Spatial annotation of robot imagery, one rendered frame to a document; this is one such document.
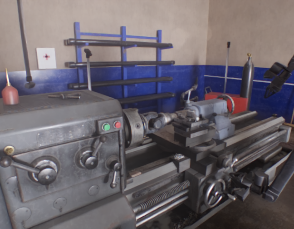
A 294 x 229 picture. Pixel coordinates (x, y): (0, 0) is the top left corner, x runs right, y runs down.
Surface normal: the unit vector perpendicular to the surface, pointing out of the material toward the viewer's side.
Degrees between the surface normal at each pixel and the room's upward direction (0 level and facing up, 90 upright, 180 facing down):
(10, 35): 90
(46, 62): 90
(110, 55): 90
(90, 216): 32
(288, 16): 90
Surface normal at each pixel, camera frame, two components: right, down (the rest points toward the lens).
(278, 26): -0.81, 0.16
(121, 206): 0.31, -0.70
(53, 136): 0.58, 0.22
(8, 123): 0.41, -0.52
